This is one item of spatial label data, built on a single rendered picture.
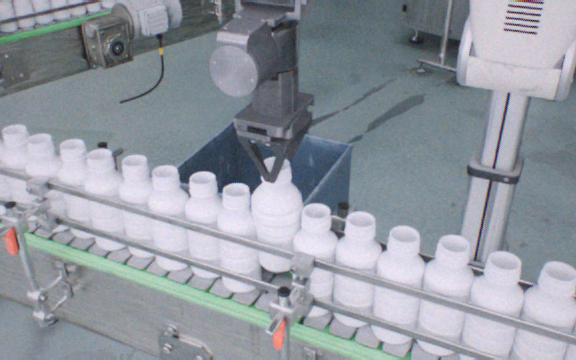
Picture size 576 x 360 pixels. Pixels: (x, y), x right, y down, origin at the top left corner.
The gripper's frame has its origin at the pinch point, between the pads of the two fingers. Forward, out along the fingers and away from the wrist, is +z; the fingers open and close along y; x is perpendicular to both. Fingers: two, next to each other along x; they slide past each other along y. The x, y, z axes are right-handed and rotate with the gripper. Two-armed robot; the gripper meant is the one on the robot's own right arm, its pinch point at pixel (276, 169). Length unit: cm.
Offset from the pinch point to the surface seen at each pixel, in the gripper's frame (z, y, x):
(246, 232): 9.8, 2.4, -3.6
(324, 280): 14.1, 2.5, 8.2
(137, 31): 26, -100, -101
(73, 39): 28, -88, -118
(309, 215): 6.2, -0.3, 4.6
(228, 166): 37, -51, -39
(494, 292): 8.0, 2.5, 29.3
